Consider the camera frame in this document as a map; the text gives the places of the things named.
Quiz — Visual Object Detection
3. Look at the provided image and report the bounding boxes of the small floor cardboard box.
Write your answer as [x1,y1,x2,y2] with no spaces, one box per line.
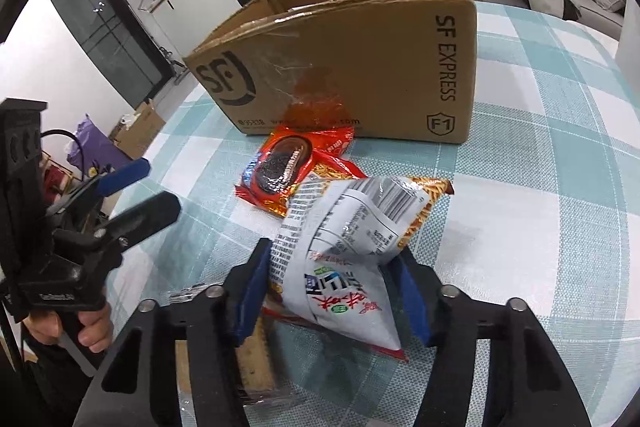
[114,99,167,160]

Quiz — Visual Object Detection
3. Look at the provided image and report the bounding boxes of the purple bag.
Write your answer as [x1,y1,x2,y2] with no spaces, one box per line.
[67,114,132,180]

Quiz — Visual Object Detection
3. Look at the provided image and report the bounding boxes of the clear cracker packet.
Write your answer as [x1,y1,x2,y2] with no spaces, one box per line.
[167,284,286,408]

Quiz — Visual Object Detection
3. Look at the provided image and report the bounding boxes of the red bag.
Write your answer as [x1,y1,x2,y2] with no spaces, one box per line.
[42,164,76,202]

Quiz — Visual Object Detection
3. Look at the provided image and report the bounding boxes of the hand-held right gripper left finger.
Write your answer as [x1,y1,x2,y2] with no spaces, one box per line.
[87,237,274,427]

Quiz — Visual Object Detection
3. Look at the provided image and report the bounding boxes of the white kitchen counter cabinet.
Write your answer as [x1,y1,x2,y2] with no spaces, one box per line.
[145,0,241,72]

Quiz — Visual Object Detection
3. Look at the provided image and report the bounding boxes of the red blue cookie packet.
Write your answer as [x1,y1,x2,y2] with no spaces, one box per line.
[240,134,318,200]

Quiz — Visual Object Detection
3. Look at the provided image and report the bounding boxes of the teal checked tablecloth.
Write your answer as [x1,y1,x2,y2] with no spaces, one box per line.
[105,0,640,427]

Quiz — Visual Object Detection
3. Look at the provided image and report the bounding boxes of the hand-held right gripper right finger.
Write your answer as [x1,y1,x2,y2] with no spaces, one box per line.
[382,246,593,427]

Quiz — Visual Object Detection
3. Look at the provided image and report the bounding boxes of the brown cardboard box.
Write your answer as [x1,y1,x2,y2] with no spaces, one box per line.
[182,0,478,145]

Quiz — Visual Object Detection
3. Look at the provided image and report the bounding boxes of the white cylindrical bin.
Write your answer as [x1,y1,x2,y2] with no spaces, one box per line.
[617,0,640,72]

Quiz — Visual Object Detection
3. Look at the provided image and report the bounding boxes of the white snack packet dark letters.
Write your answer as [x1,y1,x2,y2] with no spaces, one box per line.
[265,176,456,358]

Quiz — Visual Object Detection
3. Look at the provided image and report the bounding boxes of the red snack packet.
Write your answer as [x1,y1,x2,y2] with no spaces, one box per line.
[235,123,371,220]

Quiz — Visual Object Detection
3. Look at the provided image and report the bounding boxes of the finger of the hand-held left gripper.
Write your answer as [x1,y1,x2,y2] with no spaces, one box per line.
[54,192,182,267]
[49,158,152,214]

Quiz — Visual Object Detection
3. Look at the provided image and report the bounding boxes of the person's left forearm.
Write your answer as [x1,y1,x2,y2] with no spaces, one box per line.
[20,337,101,427]

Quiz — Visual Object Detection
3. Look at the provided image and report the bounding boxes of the dark glass door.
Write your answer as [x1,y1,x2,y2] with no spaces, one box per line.
[44,0,177,110]

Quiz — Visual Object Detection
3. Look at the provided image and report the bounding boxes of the person's left hand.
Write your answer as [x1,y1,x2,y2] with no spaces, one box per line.
[25,302,113,350]

